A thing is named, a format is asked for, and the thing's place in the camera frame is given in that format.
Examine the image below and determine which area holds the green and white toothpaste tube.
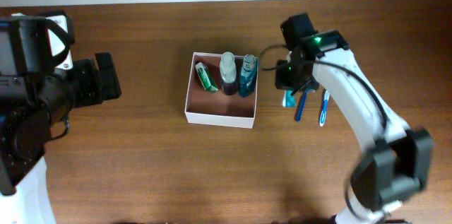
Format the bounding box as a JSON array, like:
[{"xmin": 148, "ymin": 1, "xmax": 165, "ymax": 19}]
[{"xmin": 282, "ymin": 90, "xmax": 297, "ymax": 107}]

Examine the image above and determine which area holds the teal mouthwash bottle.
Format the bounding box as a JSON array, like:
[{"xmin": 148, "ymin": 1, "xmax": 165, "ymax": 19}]
[{"xmin": 239, "ymin": 54, "xmax": 258, "ymax": 98}]

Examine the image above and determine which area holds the clear bottle with purple liquid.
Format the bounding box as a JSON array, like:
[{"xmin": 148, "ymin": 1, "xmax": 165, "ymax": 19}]
[{"xmin": 220, "ymin": 52, "xmax": 237, "ymax": 95}]

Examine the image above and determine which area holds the green and white soap box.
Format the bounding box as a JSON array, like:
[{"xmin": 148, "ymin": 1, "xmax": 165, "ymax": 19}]
[{"xmin": 195, "ymin": 62, "xmax": 218, "ymax": 93}]

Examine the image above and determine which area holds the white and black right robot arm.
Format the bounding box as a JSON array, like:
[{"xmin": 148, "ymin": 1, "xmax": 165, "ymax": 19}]
[{"xmin": 279, "ymin": 30, "xmax": 434, "ymax": 223}]

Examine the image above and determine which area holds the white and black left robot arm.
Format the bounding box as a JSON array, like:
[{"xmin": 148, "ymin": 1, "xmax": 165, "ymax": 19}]
[{"xmin": 1, "ymin": 11, "xmax": 121, "ymax": 223}]

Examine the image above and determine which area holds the blue and white toothbrush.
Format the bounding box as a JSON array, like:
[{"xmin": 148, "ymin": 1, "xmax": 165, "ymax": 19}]
[{"xmin": 319, "ymin": 90, "xmax": 330, "ymax": 127}]

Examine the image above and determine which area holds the blue disposable razor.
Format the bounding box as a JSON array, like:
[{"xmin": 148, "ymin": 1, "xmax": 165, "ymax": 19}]
[{"xmin": 295, "ymin": 88, "xmax": 315, "ymax": 122}]

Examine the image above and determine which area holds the white cardboard box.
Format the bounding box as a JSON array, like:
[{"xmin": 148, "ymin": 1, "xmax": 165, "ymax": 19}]
[{"xmin": 184, "ymin": 52, "xmax": 258, "ymax": 129}]

